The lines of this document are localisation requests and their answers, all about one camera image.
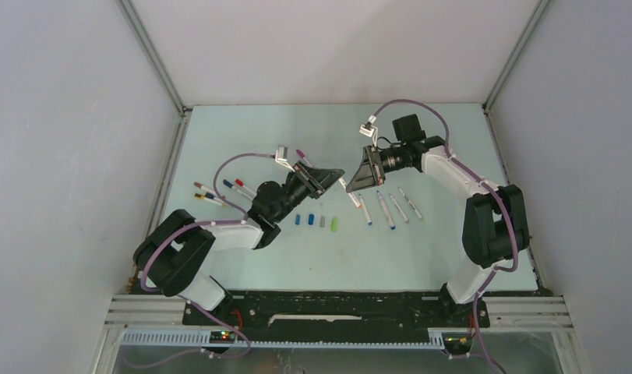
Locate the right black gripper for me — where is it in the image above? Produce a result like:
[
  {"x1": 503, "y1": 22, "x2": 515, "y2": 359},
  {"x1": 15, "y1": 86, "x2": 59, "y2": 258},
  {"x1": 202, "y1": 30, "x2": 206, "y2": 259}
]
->
[{"x1": 347, "y1": 145, "x2": 409, "y2": 193}]

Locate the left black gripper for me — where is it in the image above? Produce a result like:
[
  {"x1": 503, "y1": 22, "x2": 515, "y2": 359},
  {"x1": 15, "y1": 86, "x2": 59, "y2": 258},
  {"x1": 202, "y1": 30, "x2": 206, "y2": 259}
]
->
[{"x1": 273, "y1": 161, "x2": 344, "y2": 223}]

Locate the orange cap marker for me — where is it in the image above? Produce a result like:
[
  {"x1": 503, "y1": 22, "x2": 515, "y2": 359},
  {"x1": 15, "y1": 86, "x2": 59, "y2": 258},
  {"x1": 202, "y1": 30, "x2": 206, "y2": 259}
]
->
[{"x1": 338, "y1": 178, "x2": 362, "y2": 208}]

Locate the purple cap marker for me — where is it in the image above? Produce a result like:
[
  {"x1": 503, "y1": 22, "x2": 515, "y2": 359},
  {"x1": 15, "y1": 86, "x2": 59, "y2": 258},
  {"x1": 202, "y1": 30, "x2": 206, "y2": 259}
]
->
[{"x1": 295, "y1": 149, "x2": 313, "y2": 167}]

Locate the light blue marker body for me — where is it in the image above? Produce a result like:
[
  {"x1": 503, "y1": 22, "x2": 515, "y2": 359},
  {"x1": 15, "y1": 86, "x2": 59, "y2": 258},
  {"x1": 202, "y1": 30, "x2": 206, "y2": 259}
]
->
[{"x1": 358, "y1": 194, "x2": 373, "y2": 226}]

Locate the red cap marker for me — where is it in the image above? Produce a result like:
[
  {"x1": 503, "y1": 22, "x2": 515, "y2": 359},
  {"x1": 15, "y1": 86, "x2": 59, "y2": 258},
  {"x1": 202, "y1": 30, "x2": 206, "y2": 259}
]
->
[{"x1": 235, "y1": 178, "x2": 256, "y2": 197}]

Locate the green cap marker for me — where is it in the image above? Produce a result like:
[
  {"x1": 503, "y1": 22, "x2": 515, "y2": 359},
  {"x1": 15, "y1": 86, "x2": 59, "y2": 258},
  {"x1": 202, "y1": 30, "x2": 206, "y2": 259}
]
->
[{"x1": 398, "y1": 187, "x2": 424, "y2": 221}]

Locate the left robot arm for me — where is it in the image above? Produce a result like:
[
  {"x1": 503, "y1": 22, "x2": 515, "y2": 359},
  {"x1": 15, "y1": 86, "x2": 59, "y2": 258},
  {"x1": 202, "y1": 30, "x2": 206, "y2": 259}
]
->
[{"x1": 132, "y1": 161, "x2": 344, "y2": 325}]

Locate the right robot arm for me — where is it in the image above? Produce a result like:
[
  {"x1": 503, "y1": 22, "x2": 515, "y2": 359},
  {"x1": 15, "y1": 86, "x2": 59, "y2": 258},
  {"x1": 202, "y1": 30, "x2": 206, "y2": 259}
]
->
[{"x1": 347, "y1": 115, "x2": 530, "y2": 326}]

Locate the dark blue cap marker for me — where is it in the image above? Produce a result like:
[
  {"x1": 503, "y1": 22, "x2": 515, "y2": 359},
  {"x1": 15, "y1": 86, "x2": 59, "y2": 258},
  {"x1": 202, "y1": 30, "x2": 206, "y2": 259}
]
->
[{"x1": 223, "y1": 179, "x2": 253, "y2": 201}]

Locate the yellow black marker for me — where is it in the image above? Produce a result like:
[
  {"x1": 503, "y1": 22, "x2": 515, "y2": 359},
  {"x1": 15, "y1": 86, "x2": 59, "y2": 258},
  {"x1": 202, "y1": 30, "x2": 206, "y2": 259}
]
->
[{"x1": 194, "y1": 193, "x2": 227, "y2": 206}]

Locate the brown cap marker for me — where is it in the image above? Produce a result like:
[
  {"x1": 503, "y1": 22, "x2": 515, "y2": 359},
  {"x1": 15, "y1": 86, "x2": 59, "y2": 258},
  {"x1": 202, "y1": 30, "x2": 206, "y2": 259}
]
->
[{"x1": 193, "y1": 182, "x2": 217, "y2": 196}]

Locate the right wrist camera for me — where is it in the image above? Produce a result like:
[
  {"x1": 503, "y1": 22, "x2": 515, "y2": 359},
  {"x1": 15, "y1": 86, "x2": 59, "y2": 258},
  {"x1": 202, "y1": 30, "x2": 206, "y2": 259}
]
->
[{"x1": 358, "y1": 115, "x2": 378, "y2": 141}]

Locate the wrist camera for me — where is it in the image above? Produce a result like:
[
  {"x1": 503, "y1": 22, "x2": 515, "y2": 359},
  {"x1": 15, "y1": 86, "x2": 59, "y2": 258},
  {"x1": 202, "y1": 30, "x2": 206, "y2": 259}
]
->
[
  {"x1": 358, "y1": 115, "x2": 378, "y2": 141},
  {"x1": 273, "y1": 145, "x2": 295, "y2": 171}
]

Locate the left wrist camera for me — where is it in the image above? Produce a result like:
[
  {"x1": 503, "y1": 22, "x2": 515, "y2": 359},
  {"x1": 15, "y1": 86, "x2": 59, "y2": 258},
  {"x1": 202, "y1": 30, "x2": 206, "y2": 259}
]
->
[{"x1": 273, "y1": 145, "x2": 295, "y2": 171}]

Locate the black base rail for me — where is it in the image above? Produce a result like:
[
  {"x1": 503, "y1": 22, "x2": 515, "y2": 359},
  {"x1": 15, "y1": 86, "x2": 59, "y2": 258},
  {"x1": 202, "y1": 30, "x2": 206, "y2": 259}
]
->
[{"x1": 212, "y1": 291, "x2": 490, "y2": 344}]

